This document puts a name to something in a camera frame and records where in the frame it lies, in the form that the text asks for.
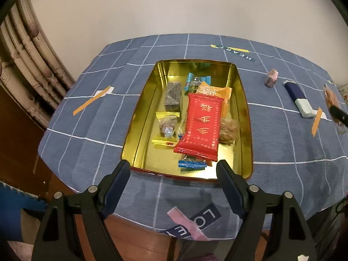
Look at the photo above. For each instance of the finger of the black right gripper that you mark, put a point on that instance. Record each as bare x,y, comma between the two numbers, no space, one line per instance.
338,115

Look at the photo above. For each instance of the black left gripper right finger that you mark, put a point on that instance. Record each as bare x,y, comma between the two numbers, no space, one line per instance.
289,235

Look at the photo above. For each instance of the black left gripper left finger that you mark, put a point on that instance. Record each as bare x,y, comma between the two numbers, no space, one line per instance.
57,237

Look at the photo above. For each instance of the clear bag of brown snacks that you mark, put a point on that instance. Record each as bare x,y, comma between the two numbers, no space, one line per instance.
331,99

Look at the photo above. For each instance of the navy and mint snack pack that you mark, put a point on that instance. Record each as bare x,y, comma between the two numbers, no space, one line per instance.
299,99

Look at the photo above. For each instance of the pink candy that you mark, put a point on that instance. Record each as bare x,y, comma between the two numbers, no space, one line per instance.
272,77

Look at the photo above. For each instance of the red snack packet gold print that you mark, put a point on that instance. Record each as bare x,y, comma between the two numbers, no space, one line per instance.
201,137

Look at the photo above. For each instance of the orange tape strip right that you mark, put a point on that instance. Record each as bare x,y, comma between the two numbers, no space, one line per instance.
316,122

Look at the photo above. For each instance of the orange tape strip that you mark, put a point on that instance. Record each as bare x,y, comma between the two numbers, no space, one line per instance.
98,95
316,122

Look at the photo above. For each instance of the orange snack packet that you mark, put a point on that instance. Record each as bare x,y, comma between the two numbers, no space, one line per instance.
221,92

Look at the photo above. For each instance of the gold toffee tin box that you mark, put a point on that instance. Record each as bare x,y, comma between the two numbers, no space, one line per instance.
235,141

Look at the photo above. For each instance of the blue wrapped candy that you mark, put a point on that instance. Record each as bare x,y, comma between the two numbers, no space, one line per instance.
193,82

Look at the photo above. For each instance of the orange tape strip left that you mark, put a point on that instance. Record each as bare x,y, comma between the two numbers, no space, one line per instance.
98,95

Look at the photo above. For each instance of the dark grey snack bar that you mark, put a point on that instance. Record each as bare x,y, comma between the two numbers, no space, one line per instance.
173,97

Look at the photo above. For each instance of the beige patterned curtain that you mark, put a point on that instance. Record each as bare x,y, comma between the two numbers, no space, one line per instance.
31,72

